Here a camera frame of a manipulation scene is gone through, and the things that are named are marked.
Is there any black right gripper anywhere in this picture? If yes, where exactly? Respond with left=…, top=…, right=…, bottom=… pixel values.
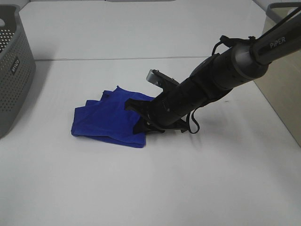
left=125, top=81, right=205, bottom=134

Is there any blue towel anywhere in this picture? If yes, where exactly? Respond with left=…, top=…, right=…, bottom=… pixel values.
left=71, top=86, right=154, bottom=148

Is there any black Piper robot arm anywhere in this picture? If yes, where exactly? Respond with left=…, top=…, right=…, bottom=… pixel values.
left=125, top=8, right=301, bottom=134

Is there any grey perforated laundry basket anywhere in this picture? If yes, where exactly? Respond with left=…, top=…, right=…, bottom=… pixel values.
left=0, top=4, right=36, bottom=137

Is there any beige bin with grey rim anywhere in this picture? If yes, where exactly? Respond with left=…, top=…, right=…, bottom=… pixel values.
left=253, top=1, right=301, bottom=148

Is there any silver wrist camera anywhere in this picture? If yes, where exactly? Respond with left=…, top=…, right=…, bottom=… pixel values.
left=146, top=69, right=181, bottom=91

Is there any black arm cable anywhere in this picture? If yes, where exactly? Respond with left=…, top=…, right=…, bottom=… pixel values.
left=187, top=35, right=257, bottom=135

